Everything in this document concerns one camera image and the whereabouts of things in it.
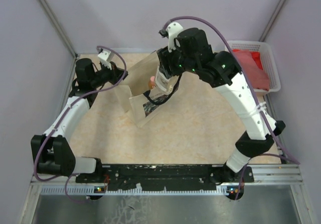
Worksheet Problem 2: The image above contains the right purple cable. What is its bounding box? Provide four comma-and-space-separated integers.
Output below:
158, 16, 301, 201

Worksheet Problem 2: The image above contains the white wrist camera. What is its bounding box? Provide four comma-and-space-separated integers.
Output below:
97, 49, 114, 70
159, 22, 184, 52

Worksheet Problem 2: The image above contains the red cloth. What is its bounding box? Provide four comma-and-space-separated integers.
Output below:
251, 52, 263, 70

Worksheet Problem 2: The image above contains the purple cable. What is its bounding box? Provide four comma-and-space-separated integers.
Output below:
158, 16, 301, 201
32, 45, 128, 204

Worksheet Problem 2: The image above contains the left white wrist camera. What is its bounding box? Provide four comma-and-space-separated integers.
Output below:
97, 49, 114, 70

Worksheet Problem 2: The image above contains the yellow bottle white cap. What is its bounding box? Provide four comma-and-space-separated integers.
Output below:
155, 67, 176, 95

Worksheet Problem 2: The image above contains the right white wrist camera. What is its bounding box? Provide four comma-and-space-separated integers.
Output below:
159, 22, 184, 52

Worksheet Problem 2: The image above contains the white plastic basket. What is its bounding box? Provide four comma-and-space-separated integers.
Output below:
227, 40, 281, 96

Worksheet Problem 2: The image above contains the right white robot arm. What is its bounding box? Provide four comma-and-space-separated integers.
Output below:
155, 24, 285, 184

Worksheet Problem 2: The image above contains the beige canvas tote bag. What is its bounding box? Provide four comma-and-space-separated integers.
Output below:
114, 50, 185, 129

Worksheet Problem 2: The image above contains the orange bottle pink cap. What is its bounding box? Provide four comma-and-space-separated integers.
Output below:
148, 76, 156, 90

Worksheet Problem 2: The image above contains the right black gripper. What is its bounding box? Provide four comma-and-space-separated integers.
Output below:
156, 40, 198, 79

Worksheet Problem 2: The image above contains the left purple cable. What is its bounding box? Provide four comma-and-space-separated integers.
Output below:
32, 45, 128, 204

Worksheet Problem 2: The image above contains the pink cloth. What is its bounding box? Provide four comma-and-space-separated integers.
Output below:
233, 49, 270, 91

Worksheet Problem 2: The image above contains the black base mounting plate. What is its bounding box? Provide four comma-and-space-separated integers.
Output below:
76, 164, 254, 200

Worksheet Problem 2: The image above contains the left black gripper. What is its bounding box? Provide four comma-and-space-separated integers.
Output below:
90, 60, 127, 88

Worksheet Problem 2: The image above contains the aluminium frame rail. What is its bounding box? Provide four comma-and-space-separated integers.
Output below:
31, 164, 302, 200

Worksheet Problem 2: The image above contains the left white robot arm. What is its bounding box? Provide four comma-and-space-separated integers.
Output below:
31, 58, 128, 182

